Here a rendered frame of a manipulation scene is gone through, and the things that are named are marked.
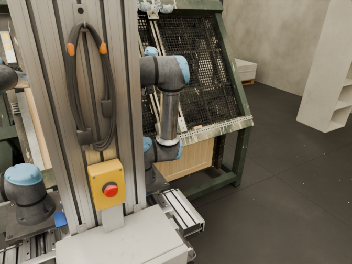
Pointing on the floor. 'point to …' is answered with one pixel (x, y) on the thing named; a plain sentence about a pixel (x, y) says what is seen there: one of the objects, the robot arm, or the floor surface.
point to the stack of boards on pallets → (246, 70)
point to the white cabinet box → (330, 73)
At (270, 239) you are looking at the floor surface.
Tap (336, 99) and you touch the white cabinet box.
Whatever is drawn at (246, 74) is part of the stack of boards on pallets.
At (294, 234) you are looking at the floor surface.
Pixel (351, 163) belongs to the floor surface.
